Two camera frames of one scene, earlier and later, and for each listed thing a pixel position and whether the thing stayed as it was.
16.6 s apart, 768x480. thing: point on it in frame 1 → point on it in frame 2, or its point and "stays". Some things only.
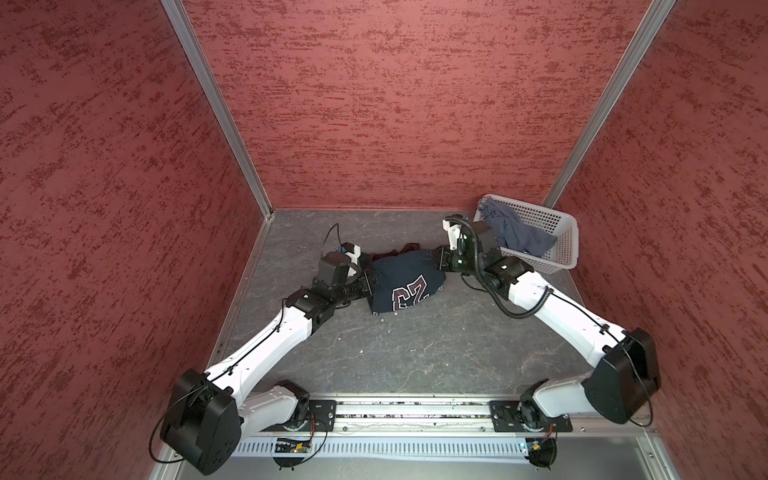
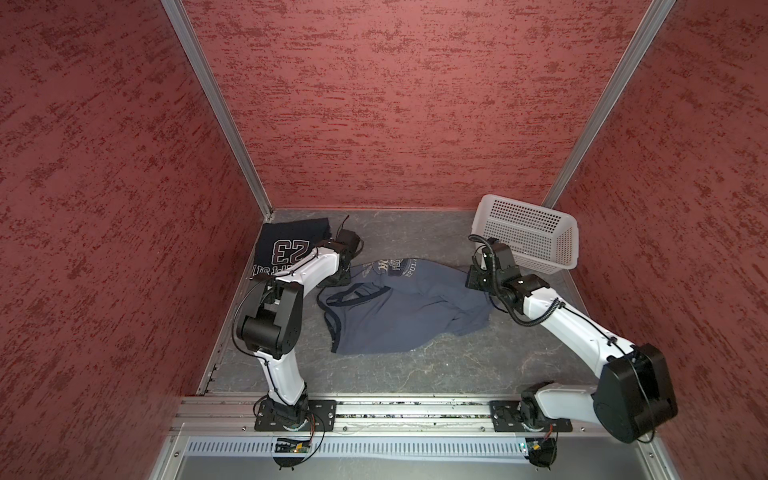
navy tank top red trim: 404,277 → 284,244
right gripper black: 442,264 → 472,279
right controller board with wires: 542,451 stays
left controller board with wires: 291,452 stays
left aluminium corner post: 179,17 stays
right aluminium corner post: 652,26 stays
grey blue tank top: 513,233 → 399,302
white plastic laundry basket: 563,253 stays
